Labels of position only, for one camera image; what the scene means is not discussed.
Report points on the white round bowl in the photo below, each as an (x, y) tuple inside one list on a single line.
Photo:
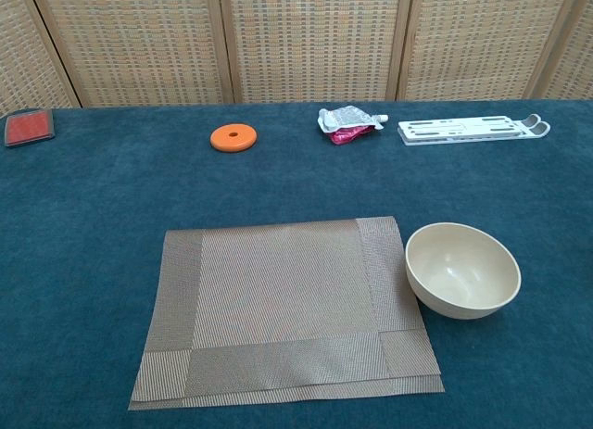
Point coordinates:
[(463, 271)]

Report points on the orange disc with hole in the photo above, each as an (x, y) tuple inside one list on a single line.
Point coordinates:
[(241, 142)]

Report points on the silver spout pouch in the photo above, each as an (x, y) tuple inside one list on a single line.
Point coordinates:
[(345, 118)]

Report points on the white folding laptop stand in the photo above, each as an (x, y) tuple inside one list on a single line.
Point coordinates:
[(454, 129)]

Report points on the red card box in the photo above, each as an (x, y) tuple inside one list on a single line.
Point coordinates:
[(29, 128)]

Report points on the brown woven placemat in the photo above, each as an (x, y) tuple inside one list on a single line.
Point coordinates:
[(278, 299)]

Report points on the teal table cover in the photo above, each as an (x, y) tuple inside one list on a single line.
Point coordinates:
[(92, 216)]

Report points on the woven wooden folding screen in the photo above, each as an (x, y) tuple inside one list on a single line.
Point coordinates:
[(301, 40)]

